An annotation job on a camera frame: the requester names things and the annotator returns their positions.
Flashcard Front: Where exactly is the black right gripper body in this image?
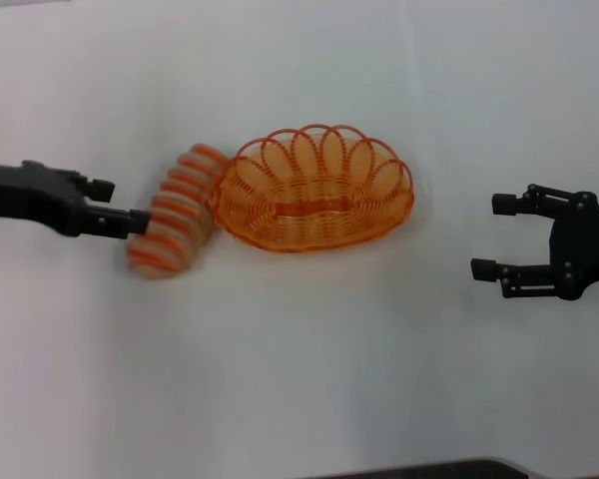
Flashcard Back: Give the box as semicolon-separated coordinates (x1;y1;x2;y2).
548;191;599;302

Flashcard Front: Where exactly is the orange plastic wire basket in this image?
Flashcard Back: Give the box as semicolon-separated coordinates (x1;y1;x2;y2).
210;123;416;255

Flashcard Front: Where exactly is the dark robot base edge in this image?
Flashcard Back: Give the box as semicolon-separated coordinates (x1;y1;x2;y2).
323;455;543;479

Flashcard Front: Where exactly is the orange striped bread loaf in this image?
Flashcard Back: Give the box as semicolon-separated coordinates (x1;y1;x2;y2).
124;142;230;281

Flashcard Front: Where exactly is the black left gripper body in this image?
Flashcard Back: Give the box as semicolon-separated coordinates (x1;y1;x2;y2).
0;159;100;239

